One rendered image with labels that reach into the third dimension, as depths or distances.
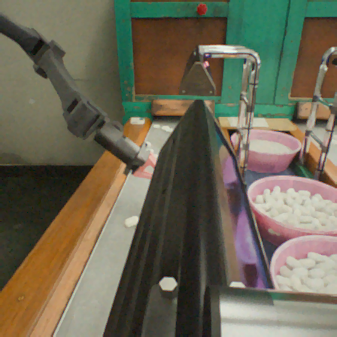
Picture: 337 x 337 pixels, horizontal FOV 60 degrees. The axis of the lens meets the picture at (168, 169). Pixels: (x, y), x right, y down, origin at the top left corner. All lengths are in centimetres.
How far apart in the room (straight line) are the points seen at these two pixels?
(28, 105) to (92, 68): 60
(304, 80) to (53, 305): 134
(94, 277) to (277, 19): 124
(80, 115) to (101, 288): 38
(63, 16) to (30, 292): 201
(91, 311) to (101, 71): 195
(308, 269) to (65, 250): 50
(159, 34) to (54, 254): 108
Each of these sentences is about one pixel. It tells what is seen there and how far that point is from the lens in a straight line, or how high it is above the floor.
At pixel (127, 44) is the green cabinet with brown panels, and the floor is 110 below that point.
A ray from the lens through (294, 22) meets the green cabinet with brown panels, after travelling 147.
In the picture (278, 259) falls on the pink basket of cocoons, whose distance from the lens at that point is 65.
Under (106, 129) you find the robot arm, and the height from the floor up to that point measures 95.
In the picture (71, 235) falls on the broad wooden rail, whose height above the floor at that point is 77.
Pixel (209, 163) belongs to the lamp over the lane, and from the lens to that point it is 15.
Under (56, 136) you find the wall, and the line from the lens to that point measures 255.
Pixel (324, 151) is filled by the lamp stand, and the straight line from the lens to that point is 100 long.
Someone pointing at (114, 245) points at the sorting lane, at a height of 74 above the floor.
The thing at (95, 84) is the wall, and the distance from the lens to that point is 234.
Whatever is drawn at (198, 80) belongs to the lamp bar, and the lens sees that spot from 64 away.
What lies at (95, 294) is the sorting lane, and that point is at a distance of 59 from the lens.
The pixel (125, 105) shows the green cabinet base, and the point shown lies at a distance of 150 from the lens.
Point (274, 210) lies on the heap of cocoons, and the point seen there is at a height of 74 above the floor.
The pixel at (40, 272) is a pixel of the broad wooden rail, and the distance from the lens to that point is 62.
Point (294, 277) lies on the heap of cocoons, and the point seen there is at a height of 74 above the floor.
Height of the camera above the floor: 117
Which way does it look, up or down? 26 degrees down
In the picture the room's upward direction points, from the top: straight up
